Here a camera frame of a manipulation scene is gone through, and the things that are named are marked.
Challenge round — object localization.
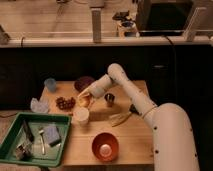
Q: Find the orange apple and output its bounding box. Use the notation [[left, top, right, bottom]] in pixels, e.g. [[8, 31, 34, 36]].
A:
[[81, 98, 90, 107]]

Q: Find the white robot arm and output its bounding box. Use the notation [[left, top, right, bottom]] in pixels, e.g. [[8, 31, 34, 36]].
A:
[[77, 63, 200, 171]]

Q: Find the white paper cup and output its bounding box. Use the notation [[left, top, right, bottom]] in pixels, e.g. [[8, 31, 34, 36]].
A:
[[73, 107, 89, 126]]

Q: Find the small metal cup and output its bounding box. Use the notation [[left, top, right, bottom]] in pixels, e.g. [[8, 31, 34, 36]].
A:
[[104, 93, 115, 107]]

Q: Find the blue plastic cup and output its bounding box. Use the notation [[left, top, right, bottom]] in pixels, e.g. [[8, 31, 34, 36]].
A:
[[44, 78, 56, 92]]

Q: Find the red grape bunch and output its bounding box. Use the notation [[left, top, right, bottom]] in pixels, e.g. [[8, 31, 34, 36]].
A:
[[56, 97, 76, 110]]

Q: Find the purple bowl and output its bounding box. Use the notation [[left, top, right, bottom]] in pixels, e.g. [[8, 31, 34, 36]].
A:
[[74, 76, 95, 92]]

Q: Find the blue sponge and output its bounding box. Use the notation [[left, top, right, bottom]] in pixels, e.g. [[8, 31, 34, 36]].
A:
[[44, 124, 61, 146]]

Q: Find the orange bowl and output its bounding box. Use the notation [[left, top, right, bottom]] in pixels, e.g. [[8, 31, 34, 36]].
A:
[[92, 132, 119, 162]]

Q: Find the crumpled clear plastic bag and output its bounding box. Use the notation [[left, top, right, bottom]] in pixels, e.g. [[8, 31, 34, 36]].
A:
[[30, 98, 49, 113]]

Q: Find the white plastic spoon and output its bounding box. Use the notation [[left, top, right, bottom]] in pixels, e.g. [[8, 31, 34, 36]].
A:
[[39, 129, 46, 155]]

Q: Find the green plastic tray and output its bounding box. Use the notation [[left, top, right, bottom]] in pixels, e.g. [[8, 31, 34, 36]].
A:
[[0, 113, 71, 168]]

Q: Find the black spatula in tray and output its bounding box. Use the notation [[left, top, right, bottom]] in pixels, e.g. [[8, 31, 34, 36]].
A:
[[22, 120, 34, 142]]

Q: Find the crumpled foil wrapper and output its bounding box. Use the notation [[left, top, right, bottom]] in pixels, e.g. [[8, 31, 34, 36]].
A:
[[15, 141, 32, 160]]

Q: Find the wooden box with items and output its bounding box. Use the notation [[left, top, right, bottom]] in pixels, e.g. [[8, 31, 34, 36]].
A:
[[117, 21, 140, 37]]

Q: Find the black monitor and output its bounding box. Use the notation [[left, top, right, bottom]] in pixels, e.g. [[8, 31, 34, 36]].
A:
[[136, 0, 193, 36]]

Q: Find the grey metal post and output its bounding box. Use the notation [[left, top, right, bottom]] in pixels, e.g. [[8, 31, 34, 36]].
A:
[[91, 8, 101, 43]]

